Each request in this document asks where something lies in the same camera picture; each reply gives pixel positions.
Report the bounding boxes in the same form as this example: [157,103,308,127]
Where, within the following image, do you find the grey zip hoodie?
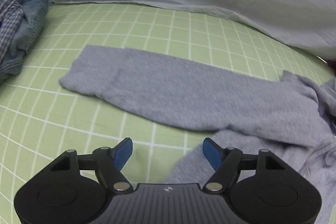
[59,46,335,223]

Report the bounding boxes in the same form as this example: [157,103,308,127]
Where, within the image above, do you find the green grid mat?
[1,4,335,223]

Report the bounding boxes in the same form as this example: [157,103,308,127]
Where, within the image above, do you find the blue denim jeans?
[1,0,49,83]

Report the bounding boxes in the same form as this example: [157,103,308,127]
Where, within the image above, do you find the blue plaid shirt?
[0,0,25,61]

